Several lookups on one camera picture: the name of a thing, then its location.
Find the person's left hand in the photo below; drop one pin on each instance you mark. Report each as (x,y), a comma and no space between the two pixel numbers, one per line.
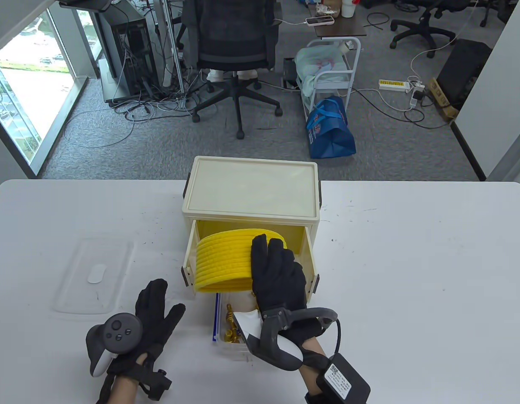
(155,303)

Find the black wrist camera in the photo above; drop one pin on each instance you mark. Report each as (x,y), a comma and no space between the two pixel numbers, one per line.
(155,383)
(344,378)

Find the black computer tower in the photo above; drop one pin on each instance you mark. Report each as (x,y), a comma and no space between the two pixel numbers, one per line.
(129,46)

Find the pale green plastic bag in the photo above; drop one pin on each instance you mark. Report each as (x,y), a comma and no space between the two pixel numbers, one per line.
(314,63)

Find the small black box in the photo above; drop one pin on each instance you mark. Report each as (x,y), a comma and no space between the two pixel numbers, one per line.
(290,73)

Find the cardboard box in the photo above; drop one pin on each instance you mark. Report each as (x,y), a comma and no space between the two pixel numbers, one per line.
(443,101)

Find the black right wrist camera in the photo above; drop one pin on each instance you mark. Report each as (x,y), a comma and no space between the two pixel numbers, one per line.
(344,378)

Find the large window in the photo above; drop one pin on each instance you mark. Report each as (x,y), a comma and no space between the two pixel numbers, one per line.
(28,84)

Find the blue shopping bag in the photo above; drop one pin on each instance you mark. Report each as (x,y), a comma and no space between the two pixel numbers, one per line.
(331,134)

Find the yellow ribbed bowl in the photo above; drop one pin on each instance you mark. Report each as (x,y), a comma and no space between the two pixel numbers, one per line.
(224,261)

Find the black white right hand controller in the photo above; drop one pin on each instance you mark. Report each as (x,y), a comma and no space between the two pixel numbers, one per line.
(270,353)

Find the pink white phone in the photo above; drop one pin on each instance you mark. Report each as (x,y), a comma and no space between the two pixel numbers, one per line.
(320,20)

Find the cream plastic cabinet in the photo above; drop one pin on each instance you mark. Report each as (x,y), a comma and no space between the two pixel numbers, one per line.
(251,189)

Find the snack package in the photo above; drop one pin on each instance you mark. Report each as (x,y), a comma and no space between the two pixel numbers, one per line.
(327,9)

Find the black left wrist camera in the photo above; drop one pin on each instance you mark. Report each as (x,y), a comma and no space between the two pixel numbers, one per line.
(155,383)

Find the person's right hand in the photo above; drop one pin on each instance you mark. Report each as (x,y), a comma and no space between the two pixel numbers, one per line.
(277,282)

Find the black case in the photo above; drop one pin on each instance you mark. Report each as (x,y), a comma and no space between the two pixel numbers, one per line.
(464,71)

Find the white cup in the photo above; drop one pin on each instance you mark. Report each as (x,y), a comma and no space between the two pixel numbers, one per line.
(347,8)

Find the brown side table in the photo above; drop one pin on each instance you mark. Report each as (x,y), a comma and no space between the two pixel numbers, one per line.
(348,27)

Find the white rolling cart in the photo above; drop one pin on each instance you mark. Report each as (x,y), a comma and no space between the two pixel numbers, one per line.
(331,85)

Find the clear plastic lid blue label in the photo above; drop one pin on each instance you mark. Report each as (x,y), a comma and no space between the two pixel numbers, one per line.
(96,273)

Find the dark desk top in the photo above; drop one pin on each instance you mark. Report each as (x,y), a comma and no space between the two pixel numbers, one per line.
(85,3)

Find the person's right forearm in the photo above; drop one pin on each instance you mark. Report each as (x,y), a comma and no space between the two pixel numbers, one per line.
(314,362)

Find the person's left forearm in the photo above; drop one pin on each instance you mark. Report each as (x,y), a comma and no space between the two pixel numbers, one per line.
(123,393)

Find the black white left hand controller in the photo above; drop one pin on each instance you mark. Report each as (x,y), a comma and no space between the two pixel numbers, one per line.
(117,330)

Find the white charger adapter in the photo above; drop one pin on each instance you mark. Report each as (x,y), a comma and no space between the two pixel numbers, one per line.
(416,97)

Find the black mesh office chair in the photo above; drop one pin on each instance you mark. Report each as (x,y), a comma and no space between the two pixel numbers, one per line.
(230,38)

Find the white yellow power strip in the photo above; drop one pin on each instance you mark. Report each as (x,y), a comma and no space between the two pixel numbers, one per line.
(392,85)

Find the pile of gold chess pieces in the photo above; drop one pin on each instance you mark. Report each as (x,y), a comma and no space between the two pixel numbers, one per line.
(230,328)

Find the white metal pole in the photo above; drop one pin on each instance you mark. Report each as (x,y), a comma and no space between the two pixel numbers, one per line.
(167,42)

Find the clear plastic box blue latches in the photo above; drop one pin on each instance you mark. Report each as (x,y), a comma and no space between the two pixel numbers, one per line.
(230,349)

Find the black white hand controller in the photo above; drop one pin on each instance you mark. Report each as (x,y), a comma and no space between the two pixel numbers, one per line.
(270,353)
(117,330)

